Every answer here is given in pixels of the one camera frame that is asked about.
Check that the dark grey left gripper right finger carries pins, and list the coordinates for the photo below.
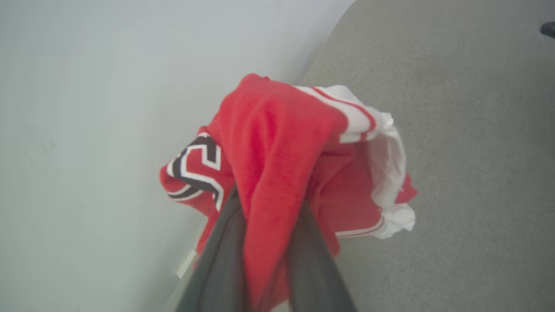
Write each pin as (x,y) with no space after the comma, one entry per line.
(314,277)

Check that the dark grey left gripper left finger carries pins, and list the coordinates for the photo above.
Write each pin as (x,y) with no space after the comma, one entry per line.
(219,268)

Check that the red white sports garment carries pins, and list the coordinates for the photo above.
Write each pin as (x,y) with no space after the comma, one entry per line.
(273,143)

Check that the grey fabric sofa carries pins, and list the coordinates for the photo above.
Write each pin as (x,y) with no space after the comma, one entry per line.
(468,173)

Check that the small black object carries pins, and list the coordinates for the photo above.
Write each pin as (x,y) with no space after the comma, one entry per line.
(548,29)

